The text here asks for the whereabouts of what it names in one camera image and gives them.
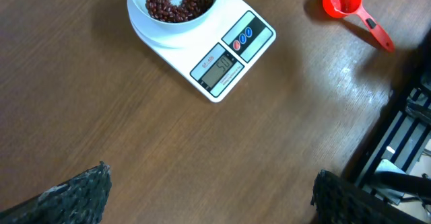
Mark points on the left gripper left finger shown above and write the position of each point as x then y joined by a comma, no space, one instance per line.
81,199

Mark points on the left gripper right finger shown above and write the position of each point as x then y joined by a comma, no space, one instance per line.
338,201

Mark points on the orange measuring scoop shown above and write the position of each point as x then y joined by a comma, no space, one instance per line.
342,8

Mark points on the white digital kitchen scale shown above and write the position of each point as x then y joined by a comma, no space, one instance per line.
215,55

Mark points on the white round bowl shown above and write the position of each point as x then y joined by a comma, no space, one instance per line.
181,27

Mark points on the red beans in bowl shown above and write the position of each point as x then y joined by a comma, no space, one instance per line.
177,11

